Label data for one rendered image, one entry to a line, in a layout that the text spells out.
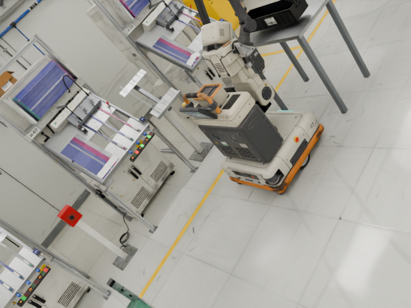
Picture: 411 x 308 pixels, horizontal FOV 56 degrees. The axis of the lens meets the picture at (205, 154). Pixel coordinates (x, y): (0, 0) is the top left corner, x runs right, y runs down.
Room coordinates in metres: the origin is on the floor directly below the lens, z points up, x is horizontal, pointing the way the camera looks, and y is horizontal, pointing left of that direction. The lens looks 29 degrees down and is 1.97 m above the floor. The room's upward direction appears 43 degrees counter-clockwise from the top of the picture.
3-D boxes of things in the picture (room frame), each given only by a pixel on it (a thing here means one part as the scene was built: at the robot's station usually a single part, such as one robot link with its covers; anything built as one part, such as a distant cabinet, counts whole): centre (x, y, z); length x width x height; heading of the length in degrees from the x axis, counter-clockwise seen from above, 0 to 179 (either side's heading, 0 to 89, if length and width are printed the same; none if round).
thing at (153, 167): (3.87, 0.78, 0.31); 0.70 x 0.65 x 0.62; 114
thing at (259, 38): (2.86, -1.15, 0.40); 0.70 x 0.45 x 0.80; 20
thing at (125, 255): (3.15, 1.25, 0.39); 0.24 x 0.24 x 0.78; 24
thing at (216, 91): (2.55, -0.31, 0.87); 0.23 x 0.15 x 0.11; 20
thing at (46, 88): (3.78, 0.68, 1.52); 0.51 x 0.13 x 0.27; 114
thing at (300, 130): (2.59, -0.42, 0.16); 0.67 x 0.64 x 0.25; 110
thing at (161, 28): (4.30, -0.63, 0.65); 1.01 x 0.73 x 1.29; 24
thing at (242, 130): (2.56, -0.34, 0.59); 0.55 x 0.34 x 0.83; 20
